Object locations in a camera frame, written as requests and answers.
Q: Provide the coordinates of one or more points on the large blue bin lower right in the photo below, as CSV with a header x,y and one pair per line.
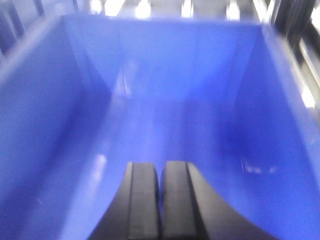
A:
x,y
83,95

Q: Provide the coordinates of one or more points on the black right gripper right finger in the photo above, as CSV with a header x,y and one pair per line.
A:
x,y
193,210

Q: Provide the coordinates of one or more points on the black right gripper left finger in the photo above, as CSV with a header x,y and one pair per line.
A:
x,y
134,211

